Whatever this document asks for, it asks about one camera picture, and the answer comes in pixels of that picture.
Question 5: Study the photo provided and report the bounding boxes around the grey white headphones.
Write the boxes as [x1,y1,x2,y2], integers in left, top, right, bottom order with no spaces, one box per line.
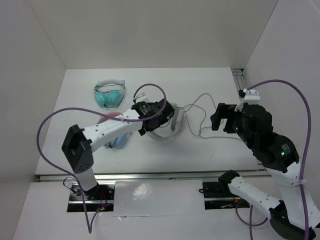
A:
[148,102,184,141]

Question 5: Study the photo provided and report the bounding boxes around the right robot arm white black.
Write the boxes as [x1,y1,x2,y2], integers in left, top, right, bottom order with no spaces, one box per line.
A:
[210,103,320,240]

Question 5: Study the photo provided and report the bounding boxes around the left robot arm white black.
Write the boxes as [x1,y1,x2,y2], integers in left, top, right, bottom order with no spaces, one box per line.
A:
[61,99,175,200]

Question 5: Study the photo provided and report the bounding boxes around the teal white cat-ear headphones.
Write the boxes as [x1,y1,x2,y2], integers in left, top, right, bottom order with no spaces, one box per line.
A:
[93,79,126,109]

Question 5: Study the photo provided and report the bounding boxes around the pink blue cat-ear headphones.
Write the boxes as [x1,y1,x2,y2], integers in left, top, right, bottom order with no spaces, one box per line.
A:
[97,111,129,149]

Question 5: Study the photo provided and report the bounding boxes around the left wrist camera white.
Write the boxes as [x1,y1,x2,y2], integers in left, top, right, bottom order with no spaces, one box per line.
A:
[133,92,149,104]

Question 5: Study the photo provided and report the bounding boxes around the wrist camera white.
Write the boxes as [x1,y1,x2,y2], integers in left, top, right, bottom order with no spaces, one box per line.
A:
[133,92,149,104]
[234,88,261,112]

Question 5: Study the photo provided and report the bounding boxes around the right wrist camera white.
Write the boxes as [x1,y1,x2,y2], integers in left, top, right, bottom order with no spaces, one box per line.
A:
[234,88,261,112]

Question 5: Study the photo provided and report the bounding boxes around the aluminium rail front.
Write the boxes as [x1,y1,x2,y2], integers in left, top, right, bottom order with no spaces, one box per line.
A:
[39,169,271,182]

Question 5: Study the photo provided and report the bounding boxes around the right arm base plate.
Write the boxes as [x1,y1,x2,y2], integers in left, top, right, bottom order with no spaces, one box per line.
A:
[198,181,250,210]

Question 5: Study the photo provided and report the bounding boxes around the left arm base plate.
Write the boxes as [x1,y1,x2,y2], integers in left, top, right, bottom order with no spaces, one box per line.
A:
[67,182,116,213]

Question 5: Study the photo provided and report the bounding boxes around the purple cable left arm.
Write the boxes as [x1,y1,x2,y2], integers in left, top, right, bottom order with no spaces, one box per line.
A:
[36,83,168,234]

